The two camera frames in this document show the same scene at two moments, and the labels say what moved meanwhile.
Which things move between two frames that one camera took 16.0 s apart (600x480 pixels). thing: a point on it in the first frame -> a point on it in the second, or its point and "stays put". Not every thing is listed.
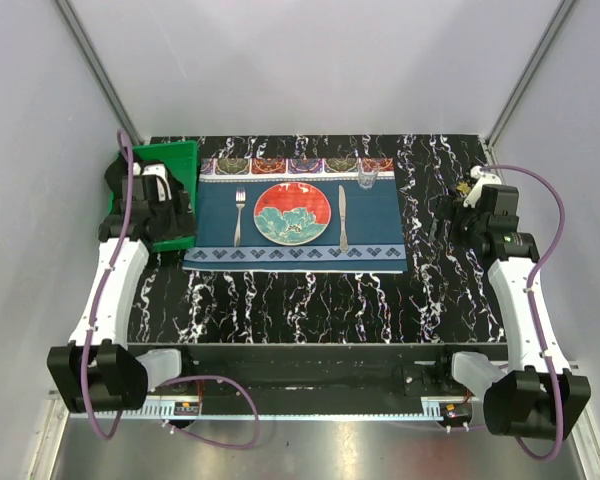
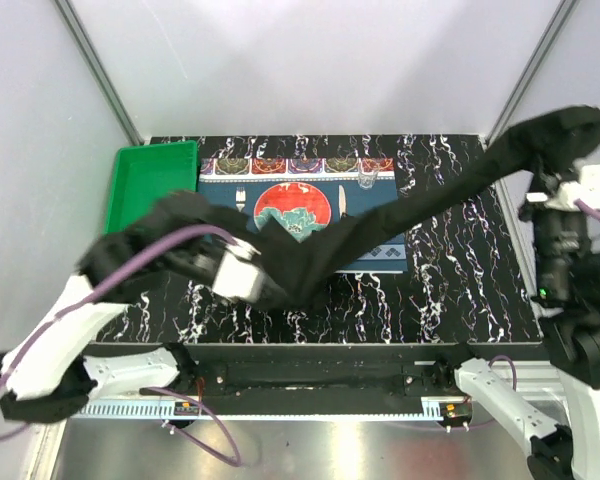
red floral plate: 292,213 stays put
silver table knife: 342,210 stays put
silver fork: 240,197 stays put
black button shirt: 120,166 -> 176,237
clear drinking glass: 367,173 stays put
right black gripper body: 464,220 -> 559,234
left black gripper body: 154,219 -> 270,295
